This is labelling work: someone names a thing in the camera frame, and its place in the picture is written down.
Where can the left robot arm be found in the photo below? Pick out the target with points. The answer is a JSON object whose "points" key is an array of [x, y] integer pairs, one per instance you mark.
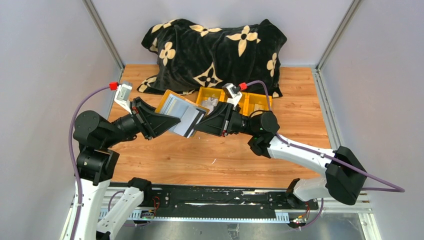
{"points": [[95, 166]]}

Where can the black floral plush blanket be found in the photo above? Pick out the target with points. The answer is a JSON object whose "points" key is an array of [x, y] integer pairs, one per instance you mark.
{"points": [[191, 56]]}

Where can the left yellow plastic bin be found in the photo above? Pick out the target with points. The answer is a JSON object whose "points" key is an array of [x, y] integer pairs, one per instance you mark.
{"points": [[205, 92]]}

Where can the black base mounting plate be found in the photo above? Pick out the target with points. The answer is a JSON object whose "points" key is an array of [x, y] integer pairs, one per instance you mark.
{"points": [[219, 202]]}

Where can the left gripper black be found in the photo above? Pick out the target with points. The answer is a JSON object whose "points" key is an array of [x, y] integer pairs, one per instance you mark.
{"points": [[142, 119]]}

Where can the aluminium frame rail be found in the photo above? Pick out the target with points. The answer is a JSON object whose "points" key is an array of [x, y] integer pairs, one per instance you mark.
{"points": [[326, 206]]}

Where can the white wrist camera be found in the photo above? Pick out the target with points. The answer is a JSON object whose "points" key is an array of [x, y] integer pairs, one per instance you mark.
{"points": [[233, 93], [122, 95]]}

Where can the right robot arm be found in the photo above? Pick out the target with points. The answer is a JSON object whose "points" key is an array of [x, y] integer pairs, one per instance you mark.
{"points": [[340, 172]]}

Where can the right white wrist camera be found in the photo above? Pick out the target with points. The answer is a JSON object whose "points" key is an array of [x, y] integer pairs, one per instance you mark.
{"points": [[233, 93]]}

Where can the right yellow plastic bin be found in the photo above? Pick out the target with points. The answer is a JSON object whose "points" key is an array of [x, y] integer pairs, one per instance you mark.
{"points": [[254, 98]]}

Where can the grey white cards stack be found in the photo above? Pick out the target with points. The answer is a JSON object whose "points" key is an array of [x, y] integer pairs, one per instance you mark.
{"points": [[210, 103]]}

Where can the yellow leather card holder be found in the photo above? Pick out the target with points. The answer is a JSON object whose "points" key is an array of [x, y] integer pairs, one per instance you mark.
{"points": [[171, 103]]}

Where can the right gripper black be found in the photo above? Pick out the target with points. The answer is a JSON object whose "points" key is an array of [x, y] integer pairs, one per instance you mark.
{"points": [[226, 120]]}

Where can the middle yellow plastic bin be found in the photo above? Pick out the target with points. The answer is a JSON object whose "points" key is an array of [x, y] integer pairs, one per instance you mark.
{"points": [[239, 102]]}

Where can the yellow plastic bin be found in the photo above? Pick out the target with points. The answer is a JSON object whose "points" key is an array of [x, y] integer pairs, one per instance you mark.
{"points": [[254, 98], [205, 92], [239, 102]]}

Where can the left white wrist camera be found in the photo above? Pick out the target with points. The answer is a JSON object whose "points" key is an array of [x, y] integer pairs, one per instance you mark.
{"points": [[122, 95]]}

